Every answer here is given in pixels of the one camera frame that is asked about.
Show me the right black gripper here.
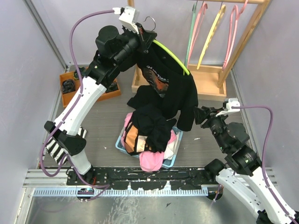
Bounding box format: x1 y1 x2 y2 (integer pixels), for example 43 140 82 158
192 105 228 151

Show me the lime green hanger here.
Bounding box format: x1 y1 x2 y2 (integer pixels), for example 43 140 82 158
142 15 191 76

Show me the white t shirt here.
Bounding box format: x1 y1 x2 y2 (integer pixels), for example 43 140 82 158
164 130 180 160

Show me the mint green hanger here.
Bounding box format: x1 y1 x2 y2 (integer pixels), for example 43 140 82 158
184 2 198 67

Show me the salmon pink metal hanger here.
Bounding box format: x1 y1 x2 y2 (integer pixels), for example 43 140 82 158
188 1 208 64

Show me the black printed t shirt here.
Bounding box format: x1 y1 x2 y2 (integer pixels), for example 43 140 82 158
121 104 177 155

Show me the pink t shirt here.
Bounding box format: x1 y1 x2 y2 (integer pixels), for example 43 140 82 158
121 112 166 172

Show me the yellow hanger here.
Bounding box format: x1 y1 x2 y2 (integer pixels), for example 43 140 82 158
196 5 226 70

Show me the pink plastic hanger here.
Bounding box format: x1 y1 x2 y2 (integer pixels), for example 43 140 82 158
222 0 248 71

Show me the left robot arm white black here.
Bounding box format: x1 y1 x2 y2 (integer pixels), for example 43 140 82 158
44 24 157 185

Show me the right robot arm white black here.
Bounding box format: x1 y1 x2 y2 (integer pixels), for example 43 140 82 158
194 103 299 224

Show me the wooden clothes rack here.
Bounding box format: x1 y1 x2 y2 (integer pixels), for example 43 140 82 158
128 0 270 101

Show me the light blue plastic basket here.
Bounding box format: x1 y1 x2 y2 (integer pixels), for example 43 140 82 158
115 126 183 169

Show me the green black rolled sock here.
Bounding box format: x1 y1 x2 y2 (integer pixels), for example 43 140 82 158
73 67 86 80

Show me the black white striped cloth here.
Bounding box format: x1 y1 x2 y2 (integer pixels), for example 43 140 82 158
45 126 87 164

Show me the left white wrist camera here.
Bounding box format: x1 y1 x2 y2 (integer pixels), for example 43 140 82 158
112 6 140 35

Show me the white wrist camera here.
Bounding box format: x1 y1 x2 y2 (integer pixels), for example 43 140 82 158
112 6 140 35
216 98 240 117

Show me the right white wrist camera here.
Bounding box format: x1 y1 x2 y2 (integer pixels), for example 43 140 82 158
216 98 240 117

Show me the black mounting base plate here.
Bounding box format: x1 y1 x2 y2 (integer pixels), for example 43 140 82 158
67 166 234 191

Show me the aluminium rail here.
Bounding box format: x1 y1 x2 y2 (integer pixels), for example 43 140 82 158
24 168 276 199

